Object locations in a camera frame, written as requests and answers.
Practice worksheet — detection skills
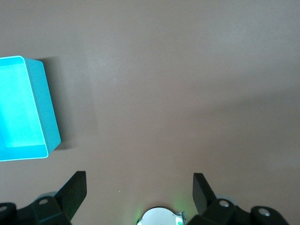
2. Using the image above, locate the brown table mat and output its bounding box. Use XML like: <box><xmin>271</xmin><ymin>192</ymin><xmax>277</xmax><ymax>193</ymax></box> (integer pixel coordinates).
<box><xmin>0</xmin><ymin>0</ymin><xmax>300</xmax><ymax>225</ymax></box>

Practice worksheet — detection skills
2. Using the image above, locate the teal plastic bin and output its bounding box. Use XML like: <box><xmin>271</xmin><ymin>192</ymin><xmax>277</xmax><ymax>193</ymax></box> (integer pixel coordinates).
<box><xmin>0</xmin><ymin>55</ymin><xmax>62</xmax><ymax>163</ymax></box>

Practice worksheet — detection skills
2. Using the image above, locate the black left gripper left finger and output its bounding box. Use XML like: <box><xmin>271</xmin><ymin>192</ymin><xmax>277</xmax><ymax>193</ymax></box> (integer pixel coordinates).
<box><xmin>0</xmin><ymin>171</ymin><xmax>88</xmax><ymax>225</ymax></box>

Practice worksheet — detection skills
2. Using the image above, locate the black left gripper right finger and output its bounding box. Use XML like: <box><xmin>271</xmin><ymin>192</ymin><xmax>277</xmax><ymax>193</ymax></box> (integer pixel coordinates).
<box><xmin>187</xmin><ymin>172</ymin><xmax>288</xmax><ymax>225</ymax></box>

